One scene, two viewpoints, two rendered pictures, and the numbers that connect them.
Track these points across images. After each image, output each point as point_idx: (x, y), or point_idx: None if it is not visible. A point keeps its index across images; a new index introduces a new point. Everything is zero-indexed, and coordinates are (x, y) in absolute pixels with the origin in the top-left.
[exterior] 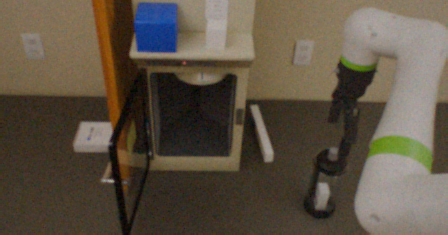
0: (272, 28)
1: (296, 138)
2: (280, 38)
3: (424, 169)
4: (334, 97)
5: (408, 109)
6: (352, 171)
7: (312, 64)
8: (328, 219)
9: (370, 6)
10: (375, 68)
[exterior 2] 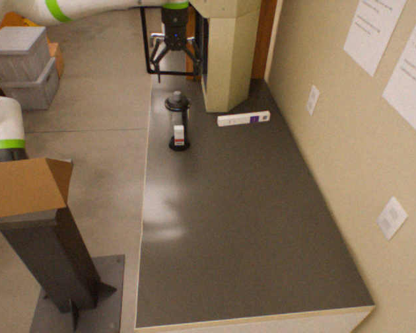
0: (309, 63)
1: (246, 138)
2: (309, 76)
3: None
4: (199, 59)
5: None
6: (217, 165)
7: (313, 117)
8: (168, 148)
9: (353, 80)
10: (165, 8)
